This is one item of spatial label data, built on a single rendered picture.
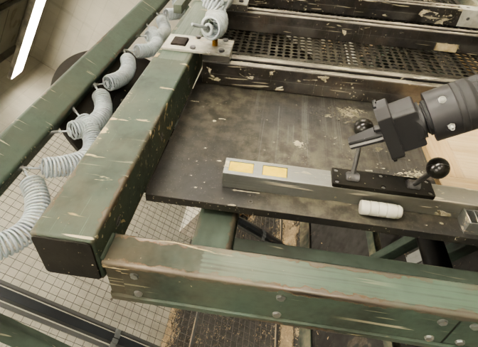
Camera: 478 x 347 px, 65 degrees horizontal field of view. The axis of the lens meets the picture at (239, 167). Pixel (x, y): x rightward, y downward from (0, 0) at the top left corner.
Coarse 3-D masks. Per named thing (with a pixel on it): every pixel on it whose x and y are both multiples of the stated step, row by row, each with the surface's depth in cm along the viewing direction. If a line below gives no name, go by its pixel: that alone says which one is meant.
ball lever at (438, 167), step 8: (432, 160) 65; (440, 160) 64; (432, 168) 64; (440, 168) 63; (448, 168) 63; (424, 176) 69; (432, 176) 65; (440, 176) 64; (408, 184) 74; (416, 184) 73
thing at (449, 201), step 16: (240, 160) 79; (224, 176) 77; (240, 176) 76; (256, 176) 76; (272, 176) 76; (288, 176) 76; (304, 176) 77; (320, 176) 77; (272, 192) 78; (288, 192) 77; (304, 192) 77; (320, 192) 76; (336, 192) 75; (352, 192) 75; (368, 192) 74; (448, 192) 75; (464, 192) 76; (416, 208) 76; (432, 208) 75; (448, 208) 74
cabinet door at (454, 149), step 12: (468, 132) 97; (432, 144) 91; (444, 144) 91; (456, 144) 92; (468, 144) 93; (432, 156) 88; (444, 156) 88; (456, 156) 89; (468, 156) 89; (456, 168) 85; (468, 168) 86; (444, 180) 81; (456, 180) 82; (468, 180) 82
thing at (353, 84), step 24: (216, 0) 99; (216, 24) 101; (168, 48) 103; (192, 48) 103; (216, 48) 105; (216, 72) 108; (240, 72) 107; (264, 72) 106; (288, 72) 105; (312, 72) 105; (336, 72) 108; (360, 72) 107; (384, 72) 108; (336, 96) 108; (360, 96) 107; (384, 96) 106
